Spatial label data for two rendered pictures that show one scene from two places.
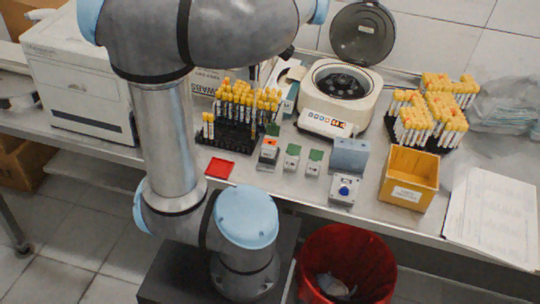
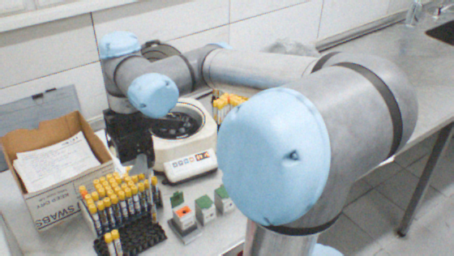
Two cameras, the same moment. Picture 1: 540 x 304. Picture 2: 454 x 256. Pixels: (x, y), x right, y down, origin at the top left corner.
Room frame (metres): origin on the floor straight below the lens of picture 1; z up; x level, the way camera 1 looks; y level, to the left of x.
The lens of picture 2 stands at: (0.34, 0.44, 1.78)
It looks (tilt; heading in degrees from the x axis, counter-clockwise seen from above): 38 degrees down; 313
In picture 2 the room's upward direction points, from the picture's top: 1 degrees clockwise
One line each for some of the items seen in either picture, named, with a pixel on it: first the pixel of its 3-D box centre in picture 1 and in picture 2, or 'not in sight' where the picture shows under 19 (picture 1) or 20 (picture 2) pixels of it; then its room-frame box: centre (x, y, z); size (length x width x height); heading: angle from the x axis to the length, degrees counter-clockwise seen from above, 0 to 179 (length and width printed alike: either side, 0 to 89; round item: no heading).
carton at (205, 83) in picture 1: (238, 61); (59, 166); (1.28, 0.13, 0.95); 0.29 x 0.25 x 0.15; 168
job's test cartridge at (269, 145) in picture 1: (269, 149); (183, 218); (0.89, -0.01, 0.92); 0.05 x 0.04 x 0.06; 171
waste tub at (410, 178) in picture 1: (407, 178); not in sight; (0.83, -0.39, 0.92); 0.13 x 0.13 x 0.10; 76
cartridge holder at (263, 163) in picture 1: (268, 156); (184, 225); (0.89, -0.01, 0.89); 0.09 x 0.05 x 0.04; 171
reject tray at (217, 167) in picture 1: (219, 167); not in sight; (0.84, 0.13, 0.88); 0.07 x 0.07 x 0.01; 78
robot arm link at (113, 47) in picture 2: not in sight; (122, 64); (0.95, 0.07, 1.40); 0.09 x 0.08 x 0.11; 169
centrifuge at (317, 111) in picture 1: (337, 98); (177, 136); (1.14, -0.21, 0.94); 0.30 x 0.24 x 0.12; 159
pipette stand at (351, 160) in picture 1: (349, 156); not in sight; (0.89, -0.23, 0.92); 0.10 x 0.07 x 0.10; 85
